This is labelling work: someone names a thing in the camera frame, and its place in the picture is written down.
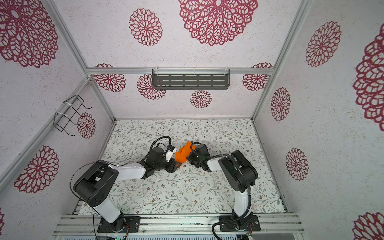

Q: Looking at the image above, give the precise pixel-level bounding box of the orange square paper sheet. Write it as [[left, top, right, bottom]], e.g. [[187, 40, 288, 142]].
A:
[[175, 141, 192, 164]]

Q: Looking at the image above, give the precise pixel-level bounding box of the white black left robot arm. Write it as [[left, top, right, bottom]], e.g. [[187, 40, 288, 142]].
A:
[[73, 146, 182, 224]]

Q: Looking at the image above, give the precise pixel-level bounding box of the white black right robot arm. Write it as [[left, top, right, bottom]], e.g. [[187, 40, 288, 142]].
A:
[[187, 150, 258, 220]]

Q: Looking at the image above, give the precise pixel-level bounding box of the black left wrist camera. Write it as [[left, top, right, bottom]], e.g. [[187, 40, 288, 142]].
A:
[[165, 145, 177, 162]]

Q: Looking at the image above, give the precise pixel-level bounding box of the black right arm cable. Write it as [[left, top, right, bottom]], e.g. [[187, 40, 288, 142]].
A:
[[190, 141, 253, 240]]

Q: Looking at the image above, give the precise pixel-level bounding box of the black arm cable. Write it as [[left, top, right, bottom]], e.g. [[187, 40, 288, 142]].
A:
[[69, 135, 172, 240], [190, 141, 253, 240]]

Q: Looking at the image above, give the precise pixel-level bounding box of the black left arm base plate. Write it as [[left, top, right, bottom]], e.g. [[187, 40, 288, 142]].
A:
[[97, 216, 141, 233]]

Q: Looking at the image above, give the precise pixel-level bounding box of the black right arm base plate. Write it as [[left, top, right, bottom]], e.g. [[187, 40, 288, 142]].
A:
[[219, 213, 261, 232]]

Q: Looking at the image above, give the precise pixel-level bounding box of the grey slotted wall shelf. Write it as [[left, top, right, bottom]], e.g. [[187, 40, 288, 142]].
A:
[[152, 69, 231, 90]]

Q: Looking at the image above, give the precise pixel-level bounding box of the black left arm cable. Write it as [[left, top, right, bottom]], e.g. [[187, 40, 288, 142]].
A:
[[69, 135, 172, 240]]

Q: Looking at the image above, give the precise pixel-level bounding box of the aluminium front rail frame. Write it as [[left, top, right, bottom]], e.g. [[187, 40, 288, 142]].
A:
[[52, 214, 305, 236]]

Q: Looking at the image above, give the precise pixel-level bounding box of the black wire wall basket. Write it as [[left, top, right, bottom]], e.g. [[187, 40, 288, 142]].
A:
[[53, 95, 92, 137]]

